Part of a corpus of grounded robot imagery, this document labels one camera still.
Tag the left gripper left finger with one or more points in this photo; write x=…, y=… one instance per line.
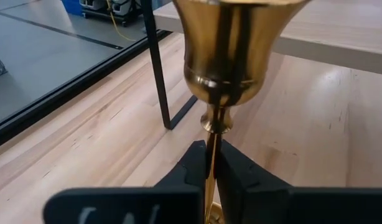
x=132, y=205

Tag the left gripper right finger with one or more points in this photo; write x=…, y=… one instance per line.
x=287, y=205

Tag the gold candle stick holder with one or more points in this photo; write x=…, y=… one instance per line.
x=222, y=46

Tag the black floor tape strip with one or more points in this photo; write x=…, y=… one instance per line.
x=60, y=31

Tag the equipment cart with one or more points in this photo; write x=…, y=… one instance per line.
x=122, y=9

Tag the blue plastic bin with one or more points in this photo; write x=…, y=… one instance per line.
x=71, y=6

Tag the black aluminium table frame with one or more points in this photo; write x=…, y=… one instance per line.
x=54, y=96

